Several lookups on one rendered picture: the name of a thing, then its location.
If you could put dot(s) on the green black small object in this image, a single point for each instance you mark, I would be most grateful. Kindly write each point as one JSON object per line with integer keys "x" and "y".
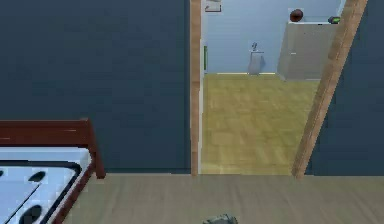
{"x": 334, "y": 20}

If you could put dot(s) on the grey cupboard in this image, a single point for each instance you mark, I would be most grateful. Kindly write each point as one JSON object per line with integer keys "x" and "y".
{"x": 306, "y": 50}

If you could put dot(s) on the brown round ball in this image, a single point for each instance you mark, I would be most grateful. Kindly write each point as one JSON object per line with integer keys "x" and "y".
{"x": 296, "y": 15}

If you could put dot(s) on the white black spotted bed cover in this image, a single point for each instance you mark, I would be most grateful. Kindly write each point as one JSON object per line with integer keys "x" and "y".
{"x": 50, "y": 180}

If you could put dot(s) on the white framed wall picture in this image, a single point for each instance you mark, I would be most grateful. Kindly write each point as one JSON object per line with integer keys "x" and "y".
{"x": 213, "y": 6}

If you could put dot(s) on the grey green lump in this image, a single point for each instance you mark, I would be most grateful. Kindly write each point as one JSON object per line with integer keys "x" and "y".
{"x": 220, "y": 220}

